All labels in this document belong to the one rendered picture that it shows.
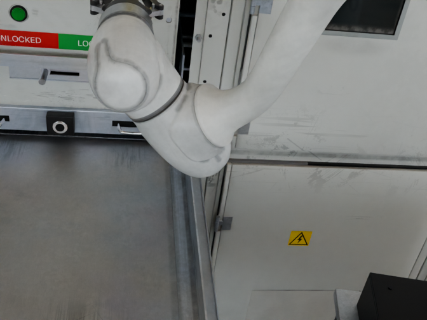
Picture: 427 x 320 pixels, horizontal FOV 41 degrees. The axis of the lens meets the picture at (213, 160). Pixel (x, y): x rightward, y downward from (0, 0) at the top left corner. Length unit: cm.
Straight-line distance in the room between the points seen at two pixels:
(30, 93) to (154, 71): 57
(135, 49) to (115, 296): 43
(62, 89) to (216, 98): 53
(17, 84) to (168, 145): 53
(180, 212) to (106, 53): 47
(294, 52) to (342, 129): 67
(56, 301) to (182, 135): 36
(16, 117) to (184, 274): 55
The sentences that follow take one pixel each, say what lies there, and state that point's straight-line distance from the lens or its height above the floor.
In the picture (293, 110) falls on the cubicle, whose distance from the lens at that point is 133.
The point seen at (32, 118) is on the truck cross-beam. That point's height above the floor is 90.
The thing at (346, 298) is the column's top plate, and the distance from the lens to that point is 120.
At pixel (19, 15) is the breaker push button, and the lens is 122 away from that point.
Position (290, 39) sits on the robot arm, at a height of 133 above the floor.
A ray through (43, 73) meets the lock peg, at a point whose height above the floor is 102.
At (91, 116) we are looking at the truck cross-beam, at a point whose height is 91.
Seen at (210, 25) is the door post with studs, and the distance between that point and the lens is 122.
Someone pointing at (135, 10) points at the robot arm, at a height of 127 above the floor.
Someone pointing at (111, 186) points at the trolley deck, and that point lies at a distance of 121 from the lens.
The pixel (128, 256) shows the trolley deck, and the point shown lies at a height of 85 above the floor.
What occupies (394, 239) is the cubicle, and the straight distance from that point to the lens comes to 170.
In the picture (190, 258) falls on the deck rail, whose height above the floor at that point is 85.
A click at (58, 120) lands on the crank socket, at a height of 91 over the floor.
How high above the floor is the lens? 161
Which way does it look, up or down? 36 degrees down
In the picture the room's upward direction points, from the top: 8 degrees clockwise
